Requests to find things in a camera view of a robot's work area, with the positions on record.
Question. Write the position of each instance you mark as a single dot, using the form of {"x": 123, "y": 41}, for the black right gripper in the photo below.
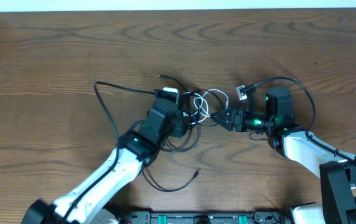
{"x": 233, "y": 119}

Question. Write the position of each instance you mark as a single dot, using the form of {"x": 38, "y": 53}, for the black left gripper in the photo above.
{"x": 180, "y": 123}

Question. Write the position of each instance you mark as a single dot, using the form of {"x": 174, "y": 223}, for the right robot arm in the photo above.
{"x": 336, "y": 169}

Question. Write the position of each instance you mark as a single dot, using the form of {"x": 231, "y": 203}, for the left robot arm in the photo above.
{"x": 136, "y": 150}

